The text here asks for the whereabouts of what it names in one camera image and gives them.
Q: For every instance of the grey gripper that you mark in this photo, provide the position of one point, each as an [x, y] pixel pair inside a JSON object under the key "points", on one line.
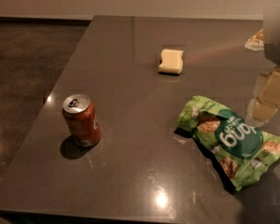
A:
{"points": [[277, 42]]}

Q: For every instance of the red coke can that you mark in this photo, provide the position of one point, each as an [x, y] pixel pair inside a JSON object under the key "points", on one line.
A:
{"points": [[80, 116]]}

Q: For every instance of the orange white snack packet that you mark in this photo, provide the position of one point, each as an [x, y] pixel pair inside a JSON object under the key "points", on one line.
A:
{"points": [[255, 42]]}

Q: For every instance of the green chip bag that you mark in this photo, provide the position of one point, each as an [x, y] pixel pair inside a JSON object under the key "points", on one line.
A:
{"points": [[243, 152]]}

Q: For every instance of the yellow sponge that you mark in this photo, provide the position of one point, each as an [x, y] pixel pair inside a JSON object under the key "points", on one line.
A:
{"points": [[171, 61]]}

